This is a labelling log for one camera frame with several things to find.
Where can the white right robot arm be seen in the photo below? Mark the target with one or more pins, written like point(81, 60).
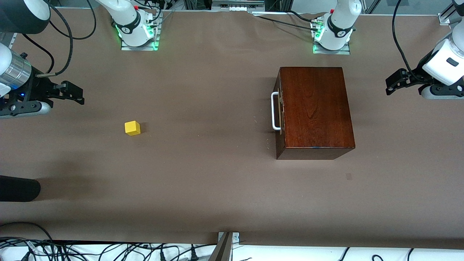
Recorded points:
point(127, 21)

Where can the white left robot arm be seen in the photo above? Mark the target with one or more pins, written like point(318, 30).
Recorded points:
point(340, 18)

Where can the silver metal bracket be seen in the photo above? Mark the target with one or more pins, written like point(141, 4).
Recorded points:
point(235, 237)

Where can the black power plug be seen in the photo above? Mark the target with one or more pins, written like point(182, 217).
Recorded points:
point(194, 255)

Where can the aluminium table edge rail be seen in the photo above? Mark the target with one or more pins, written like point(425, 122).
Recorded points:
point(12, 38)

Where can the dark brown wooden box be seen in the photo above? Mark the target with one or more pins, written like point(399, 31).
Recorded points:
point(319, 108)

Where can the grey equipment rack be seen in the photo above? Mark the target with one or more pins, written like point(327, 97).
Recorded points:
point(237, 4)

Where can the yellow cube block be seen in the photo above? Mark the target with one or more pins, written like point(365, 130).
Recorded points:
point(132, 128)

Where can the dark metal strut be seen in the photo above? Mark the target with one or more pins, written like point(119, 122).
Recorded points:
point(223, 250)

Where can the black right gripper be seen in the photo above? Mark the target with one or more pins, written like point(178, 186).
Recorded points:
point(39, 89)

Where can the black ribbed cylinder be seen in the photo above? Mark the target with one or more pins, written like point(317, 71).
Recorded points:
point(18, 188)

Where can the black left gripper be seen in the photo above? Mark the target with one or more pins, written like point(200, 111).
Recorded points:
point(415, 77)

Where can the aluminium frame corner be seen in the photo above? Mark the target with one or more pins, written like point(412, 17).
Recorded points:
point(444, 19)

